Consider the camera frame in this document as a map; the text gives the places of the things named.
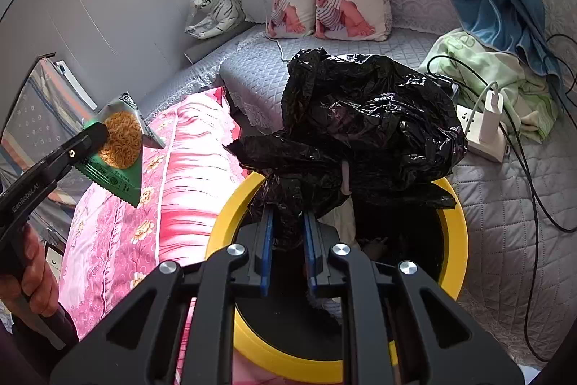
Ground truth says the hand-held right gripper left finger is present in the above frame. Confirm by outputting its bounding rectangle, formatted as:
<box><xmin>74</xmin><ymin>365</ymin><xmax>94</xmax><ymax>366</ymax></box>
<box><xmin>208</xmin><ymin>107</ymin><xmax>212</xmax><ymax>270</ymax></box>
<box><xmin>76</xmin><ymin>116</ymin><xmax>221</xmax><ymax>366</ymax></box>
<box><xmin>49</xmin><ymin>207</ymin><xmax>276</xmax><ymax>385</ymax></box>

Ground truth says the green snack packet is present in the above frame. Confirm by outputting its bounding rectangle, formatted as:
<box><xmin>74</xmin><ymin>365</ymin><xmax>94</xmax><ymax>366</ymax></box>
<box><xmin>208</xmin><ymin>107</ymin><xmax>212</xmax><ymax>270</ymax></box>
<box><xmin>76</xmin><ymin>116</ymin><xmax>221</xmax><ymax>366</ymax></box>
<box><xmin>74</xmin><ymin>92</ymin><xmax>165</xmax><ymax>207</ymax></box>

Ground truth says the person's left forearm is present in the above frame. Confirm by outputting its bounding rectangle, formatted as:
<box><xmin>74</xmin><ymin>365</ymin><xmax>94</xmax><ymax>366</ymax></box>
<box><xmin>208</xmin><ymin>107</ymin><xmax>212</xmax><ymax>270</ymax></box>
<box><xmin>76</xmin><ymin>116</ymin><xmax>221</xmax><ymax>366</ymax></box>
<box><xmin>0</xmin><ymin>299</ymin><xmax>79</xmax><ymax>385</ymax></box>

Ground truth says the striped sheet over wardrobe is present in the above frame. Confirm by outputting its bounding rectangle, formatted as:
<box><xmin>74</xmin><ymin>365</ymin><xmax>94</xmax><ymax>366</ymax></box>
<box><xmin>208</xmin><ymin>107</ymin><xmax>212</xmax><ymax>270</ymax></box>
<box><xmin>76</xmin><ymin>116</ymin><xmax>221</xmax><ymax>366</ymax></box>
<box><xmin>0</xmin><ymin>58</ymin><xmax>104</xmax><ymax>232</ymax></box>

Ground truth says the white low cabinet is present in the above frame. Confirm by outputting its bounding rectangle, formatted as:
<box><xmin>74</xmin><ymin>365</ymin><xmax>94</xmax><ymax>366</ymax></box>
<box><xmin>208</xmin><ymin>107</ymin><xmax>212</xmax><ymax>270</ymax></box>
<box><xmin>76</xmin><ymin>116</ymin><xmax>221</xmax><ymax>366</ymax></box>
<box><xmin>45</xmin><ymin>243</ymin><xmax>68</xmax><ymax>282</ymax></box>

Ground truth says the yellow round bin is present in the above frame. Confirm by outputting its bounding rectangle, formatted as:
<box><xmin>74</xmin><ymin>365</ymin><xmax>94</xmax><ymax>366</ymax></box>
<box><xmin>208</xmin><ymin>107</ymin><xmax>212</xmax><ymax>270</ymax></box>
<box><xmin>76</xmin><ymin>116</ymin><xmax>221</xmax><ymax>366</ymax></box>
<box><xmin>205</xmin><ymin>171</ymin><xmax>470</xmax><ymax>383</ymax></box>

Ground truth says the black cable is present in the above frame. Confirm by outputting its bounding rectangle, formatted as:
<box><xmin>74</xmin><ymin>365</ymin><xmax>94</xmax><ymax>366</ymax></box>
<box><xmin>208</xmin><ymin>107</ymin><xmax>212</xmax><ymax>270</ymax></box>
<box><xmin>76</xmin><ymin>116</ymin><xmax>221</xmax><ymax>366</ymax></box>
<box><xmin>507</xmin><ymin>35</ymin><xmax>577</xmax><ymax>232</ymax></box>
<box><xmin>426</xmin><ymin>53</ymin><xmax>510</xmax><ymax>115</ymax></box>
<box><xmin>523</xmin><ymin>132</ymin><xmax>577</xmax><ymax>363</ymax></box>

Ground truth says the white tiger plush toy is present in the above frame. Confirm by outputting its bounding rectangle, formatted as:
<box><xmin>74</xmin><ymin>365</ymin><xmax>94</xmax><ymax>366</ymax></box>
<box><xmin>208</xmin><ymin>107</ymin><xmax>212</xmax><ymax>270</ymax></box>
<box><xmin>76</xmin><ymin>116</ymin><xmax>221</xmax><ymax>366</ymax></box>
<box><xmin>184</xmin><ymin>0</ymin><xmax>246</xmax><ymax>39</ymax></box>

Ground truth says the white power strip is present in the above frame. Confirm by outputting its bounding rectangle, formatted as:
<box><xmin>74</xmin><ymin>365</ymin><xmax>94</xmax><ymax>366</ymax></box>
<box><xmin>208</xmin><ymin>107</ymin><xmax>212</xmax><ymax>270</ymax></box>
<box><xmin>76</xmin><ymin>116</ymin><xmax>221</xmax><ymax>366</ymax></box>
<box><xmin>455</xmin><ymin>103</ymin><xmax>510</xmax><ymax>163</ymax></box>

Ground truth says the black plug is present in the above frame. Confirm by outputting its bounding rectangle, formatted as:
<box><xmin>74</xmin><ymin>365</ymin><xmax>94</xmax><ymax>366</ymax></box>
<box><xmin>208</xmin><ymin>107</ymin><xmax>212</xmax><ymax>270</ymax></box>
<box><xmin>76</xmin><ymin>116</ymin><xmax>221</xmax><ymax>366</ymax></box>
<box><xmin>433</xmin><ymin>74</ymin><xmax>458</xmax><ymax>95</ymax></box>

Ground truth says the pink floral blanket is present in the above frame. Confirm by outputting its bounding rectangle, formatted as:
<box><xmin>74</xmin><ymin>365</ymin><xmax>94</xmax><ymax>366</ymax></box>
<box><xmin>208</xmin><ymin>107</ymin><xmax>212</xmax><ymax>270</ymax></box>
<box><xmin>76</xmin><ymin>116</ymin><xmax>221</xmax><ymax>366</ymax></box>
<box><xmin>58</xmin><ymin>86</ymin><xmax>253</xmax><ymax>385</ymax></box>

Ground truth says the white foam net bundle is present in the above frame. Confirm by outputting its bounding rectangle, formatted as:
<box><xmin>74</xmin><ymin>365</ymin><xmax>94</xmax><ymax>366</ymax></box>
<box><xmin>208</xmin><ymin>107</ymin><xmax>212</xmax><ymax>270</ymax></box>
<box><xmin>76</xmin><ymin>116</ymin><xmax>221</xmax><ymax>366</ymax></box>
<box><xmin>311</xmin><ymin>295</ymin><xmax>345</xmax><ymax>320</ymax></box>

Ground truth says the white charger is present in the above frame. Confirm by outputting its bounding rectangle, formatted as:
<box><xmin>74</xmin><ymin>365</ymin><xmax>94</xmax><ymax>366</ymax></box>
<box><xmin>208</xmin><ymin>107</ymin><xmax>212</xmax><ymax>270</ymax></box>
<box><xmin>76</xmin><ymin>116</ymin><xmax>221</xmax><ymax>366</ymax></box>
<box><xmin>478</xmin><ymin>91</ymin><xmax>508</xmax><ymax>146</ymax></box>

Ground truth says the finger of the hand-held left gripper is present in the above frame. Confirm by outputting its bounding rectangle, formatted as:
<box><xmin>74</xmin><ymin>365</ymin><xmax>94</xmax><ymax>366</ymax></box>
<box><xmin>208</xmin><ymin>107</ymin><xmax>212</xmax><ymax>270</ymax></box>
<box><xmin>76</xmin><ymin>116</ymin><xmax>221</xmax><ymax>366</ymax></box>
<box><xmin>43</xmin><ymin>124</ymin><xmax>109</xmax><ymax>183</ymax></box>

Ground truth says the light green cloth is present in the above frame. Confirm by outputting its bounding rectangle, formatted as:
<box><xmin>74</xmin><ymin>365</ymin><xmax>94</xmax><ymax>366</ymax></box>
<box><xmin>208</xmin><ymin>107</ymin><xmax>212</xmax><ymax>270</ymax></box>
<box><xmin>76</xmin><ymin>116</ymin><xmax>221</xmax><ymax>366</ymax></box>
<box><xmin>419</xmin><ymin>31</ymin><xmax>560</xmax><ymax>144</ymax></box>

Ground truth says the grey quilted sofa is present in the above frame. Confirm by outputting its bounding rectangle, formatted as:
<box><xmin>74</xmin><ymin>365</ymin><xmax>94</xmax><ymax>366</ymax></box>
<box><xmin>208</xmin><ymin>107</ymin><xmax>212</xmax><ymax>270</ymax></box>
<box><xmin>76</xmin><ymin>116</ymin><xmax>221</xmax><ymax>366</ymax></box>
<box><xmin>149</xmin><ymin>0</ymin><xmax>577</xmax><ymax>368</ymax></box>

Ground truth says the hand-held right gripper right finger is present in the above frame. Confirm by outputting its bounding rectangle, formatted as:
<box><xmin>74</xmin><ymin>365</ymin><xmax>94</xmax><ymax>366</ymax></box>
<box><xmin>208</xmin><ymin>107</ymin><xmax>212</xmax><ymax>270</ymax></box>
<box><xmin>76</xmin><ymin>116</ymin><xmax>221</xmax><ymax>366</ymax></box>
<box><xmin>303</xmin><ymin>209</ymin><xmax>526</xmax><ymax>385</ymax></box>

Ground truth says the thin white cable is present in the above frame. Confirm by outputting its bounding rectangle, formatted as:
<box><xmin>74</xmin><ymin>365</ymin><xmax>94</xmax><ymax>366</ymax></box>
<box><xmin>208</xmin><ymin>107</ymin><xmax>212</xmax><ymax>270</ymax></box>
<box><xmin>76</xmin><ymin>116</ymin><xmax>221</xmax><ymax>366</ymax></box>
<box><xmin>259</xmin><ymin>0</ymin><xmax>289</xmax><ymax>63</ymax></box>

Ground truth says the person's left hand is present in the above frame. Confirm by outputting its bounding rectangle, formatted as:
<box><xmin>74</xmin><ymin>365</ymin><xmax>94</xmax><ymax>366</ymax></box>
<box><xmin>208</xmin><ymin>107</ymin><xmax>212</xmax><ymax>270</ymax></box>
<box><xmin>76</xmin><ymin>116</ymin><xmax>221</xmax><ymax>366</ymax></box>
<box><xmin>20</xmin><ymin>226</ymin><xmax>59</xmax><ymax>329</ymax></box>

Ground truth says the black plastic bag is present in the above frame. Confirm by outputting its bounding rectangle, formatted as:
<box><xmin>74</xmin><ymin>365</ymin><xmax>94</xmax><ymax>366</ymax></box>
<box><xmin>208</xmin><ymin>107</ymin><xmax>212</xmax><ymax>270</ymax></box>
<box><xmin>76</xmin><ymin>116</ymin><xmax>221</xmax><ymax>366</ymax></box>
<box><xmin>225</xmin><ymin>48</ymin><xmax>470</xmax><ymax>250</ymax></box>

